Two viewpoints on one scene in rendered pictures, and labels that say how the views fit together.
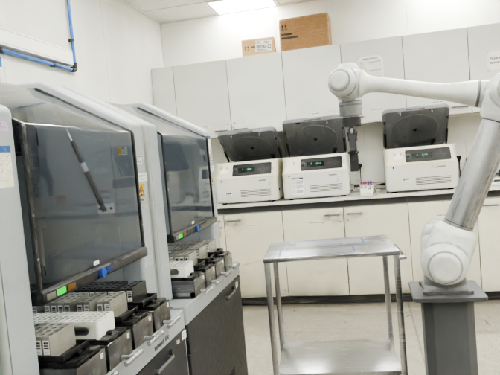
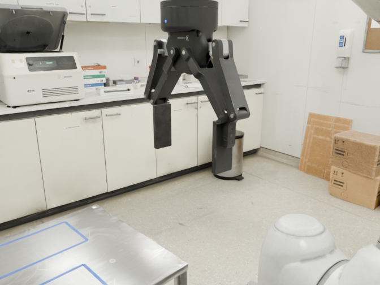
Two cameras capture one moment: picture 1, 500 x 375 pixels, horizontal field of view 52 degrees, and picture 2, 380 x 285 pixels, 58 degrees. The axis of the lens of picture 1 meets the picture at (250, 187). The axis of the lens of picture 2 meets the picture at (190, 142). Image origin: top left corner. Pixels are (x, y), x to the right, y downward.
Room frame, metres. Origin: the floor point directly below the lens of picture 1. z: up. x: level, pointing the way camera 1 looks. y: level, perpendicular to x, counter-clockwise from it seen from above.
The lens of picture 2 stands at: (1.78, -0.06, 1.35)
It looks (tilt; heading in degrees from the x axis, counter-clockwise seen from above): 17 degrees down; 308
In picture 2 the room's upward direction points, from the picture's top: straight up
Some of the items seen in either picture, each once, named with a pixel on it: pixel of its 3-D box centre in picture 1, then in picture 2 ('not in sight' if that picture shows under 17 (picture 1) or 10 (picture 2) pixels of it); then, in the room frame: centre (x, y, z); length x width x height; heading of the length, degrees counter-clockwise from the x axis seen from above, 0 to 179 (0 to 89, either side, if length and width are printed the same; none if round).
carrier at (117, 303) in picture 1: (116, 306); not in sight; (1.59, 0.45, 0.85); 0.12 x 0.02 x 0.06; 168
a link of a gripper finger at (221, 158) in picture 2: (353, 162); (222, 146); (2.00, -0.41, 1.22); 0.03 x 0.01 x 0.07; 77
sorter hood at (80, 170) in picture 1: (18, 175); not in sight; (1.57, 0.70, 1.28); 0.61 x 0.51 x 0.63; 167
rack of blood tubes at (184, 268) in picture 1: (156, 271); not in sight; (2.16, 0.42, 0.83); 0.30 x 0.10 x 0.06; 77
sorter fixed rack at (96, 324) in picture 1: (59, 327); not in sight; (1.47, 0.58, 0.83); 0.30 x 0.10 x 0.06; 77
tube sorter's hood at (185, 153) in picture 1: (139, 167); not in sight; (2.41, 0.50, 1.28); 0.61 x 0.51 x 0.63; 167
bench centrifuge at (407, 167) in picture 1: (417, 148); (33, 54); (4.40, -1.44, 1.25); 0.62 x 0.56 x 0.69; 167
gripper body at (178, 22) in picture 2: (352, 128); (189, 38); (2.06, -0.42, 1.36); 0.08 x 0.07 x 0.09; 167
